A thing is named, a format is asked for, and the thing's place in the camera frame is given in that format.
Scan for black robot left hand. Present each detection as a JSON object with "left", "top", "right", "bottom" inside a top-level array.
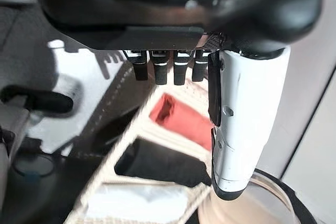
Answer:
[{"left": 25, "top": 0, "right": 336, "bottom": 200}]

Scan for red cloth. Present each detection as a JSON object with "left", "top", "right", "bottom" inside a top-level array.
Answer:
[{"left": 149, "top": 92, "right": 213, "bottom": 151}]

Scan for black cloth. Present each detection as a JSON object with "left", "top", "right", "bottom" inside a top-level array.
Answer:
[{"left": 114, "top": 138, "right": 212, "bottom": 188}]

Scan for white cloth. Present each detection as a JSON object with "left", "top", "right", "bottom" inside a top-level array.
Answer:
[{"left": 86, "top": 183, "right": 200, "bottom": 217}]

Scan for round glass washing machine door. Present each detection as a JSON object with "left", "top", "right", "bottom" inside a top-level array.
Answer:
[{"left": 196, "top": 168, "right": 336, "bottom": 224}]

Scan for white wicker basket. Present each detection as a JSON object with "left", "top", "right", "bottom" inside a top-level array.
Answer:
[{"left": 64, "top": 77, "right": 220, "bottom": 224}]

